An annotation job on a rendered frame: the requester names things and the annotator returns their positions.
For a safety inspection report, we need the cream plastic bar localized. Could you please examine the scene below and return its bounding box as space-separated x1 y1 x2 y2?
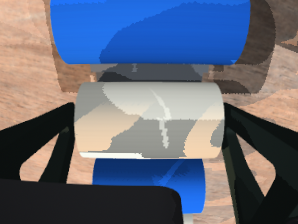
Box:
74 82 225 159

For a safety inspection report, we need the blue plastic bar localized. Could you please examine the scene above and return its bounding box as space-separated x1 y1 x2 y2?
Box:
92 158 206 214
50 0 250 65

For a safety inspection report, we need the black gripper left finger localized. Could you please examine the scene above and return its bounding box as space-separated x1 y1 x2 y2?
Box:
0 102 75 183

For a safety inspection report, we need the cream plastic cylinder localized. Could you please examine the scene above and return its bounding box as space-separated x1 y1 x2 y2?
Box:
183 213 193 224

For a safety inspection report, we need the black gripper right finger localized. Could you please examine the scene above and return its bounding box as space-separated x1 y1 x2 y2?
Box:
221 102 298 224

